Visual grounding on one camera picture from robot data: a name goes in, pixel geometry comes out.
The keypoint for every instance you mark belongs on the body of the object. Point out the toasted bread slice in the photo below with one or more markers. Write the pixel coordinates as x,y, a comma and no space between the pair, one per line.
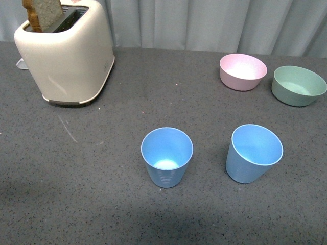
42,13

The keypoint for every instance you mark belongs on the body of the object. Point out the green bowl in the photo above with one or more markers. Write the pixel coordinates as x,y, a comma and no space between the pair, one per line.
297,86

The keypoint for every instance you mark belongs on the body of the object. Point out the pink bowl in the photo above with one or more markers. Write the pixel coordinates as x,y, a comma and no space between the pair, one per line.
241,72

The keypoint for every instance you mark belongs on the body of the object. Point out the light blue cup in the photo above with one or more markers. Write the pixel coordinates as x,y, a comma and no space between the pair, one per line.
253,150
167,152

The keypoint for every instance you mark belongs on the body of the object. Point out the grey-white curtain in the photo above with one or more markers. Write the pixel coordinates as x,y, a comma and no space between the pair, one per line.
291,28

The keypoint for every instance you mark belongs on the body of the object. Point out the white two-slot toaster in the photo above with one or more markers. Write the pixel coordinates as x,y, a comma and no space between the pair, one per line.
72,66

